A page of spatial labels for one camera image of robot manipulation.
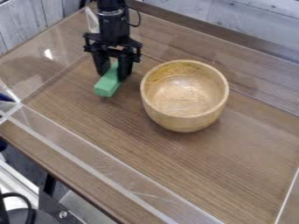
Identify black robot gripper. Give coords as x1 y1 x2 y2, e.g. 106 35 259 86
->
83 8 143 81

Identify green rectangular block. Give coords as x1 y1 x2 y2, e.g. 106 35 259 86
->
94 62 122 97

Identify black cable loop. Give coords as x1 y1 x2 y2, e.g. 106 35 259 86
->
0 192 38 224

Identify clear acrylic tray walls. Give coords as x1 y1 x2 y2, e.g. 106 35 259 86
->
0 5 299 224

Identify black table leg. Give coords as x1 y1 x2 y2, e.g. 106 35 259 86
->
43 174 56 196

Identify black base with screw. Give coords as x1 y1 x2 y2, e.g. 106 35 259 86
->
39 191 84 224

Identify brown wooden bowl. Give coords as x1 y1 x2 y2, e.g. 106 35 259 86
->
140 59 230 133

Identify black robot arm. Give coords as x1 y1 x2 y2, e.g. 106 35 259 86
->
83 0 143 81

